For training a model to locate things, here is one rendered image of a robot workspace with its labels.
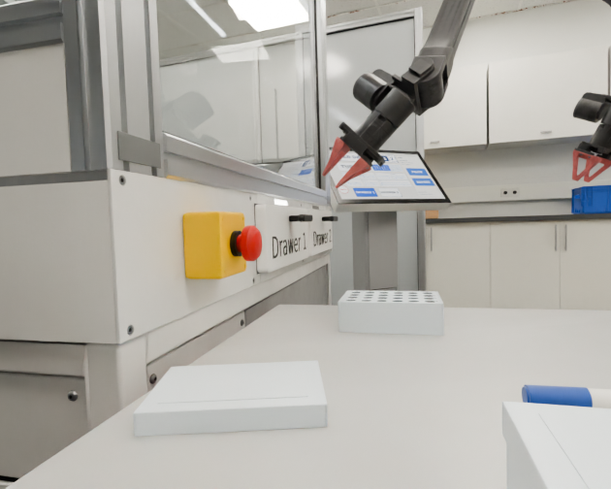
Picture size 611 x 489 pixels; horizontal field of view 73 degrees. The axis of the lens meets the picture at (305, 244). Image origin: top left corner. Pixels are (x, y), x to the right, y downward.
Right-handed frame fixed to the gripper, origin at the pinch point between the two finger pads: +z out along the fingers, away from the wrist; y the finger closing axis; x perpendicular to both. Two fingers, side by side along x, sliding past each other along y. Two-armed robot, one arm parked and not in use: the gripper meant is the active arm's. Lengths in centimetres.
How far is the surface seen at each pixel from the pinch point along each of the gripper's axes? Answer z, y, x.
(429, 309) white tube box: 1.5, -25.4, 29.5
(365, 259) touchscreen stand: 20, -14, -86
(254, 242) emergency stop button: 8.3, -6.4, 37.7
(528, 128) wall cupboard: -125, -31, -316
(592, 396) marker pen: -4, -34, 48
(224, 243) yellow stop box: 10.2, -4.5, 39.3
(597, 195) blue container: -114, -105, -294
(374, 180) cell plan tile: -5, 5, -83
